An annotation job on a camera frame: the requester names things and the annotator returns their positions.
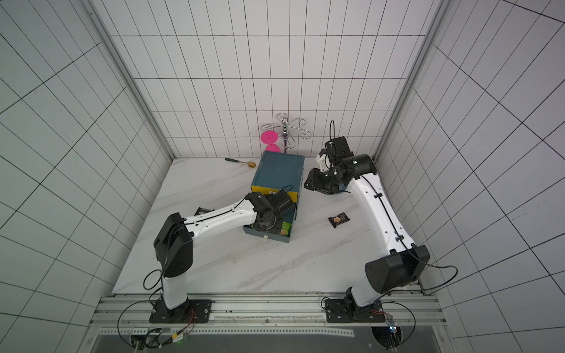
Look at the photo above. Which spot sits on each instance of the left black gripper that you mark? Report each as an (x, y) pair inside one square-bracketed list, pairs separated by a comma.
[(277, 226)]

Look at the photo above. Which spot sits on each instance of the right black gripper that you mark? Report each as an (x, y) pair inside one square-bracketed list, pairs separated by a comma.
[(318, 182)]

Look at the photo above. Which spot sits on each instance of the green cookie packet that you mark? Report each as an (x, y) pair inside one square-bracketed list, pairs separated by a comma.
[(285, 229)]

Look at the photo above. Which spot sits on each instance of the teal drawer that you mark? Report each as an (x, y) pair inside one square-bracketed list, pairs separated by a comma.
[(289, 216)]

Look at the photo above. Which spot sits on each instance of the black brown cookie packet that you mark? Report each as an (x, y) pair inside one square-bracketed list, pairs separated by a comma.
[(338, 220)]

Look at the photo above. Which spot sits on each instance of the teal drawer cabinet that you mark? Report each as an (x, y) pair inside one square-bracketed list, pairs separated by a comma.
[(277, 170)]

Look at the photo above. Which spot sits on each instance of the yellow drawer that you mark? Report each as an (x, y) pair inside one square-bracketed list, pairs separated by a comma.
[(289, 189)]

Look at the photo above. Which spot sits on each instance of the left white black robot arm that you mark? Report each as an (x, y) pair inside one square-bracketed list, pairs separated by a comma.
[(176, 241)]

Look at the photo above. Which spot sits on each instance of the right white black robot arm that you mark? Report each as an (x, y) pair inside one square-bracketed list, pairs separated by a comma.
[(399, 261)]

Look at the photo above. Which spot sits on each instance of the pink hourglass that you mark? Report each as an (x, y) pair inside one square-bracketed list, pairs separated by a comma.
[(270, 138)]

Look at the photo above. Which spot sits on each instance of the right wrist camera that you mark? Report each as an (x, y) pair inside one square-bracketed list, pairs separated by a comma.
[(324, 161)]

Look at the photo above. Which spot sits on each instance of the black handled gold spoon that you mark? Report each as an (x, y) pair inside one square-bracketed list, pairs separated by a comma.
[(250, 164)]

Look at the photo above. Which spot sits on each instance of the silver wire cup rack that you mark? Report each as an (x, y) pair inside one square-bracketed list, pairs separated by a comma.
[(289, 131)]

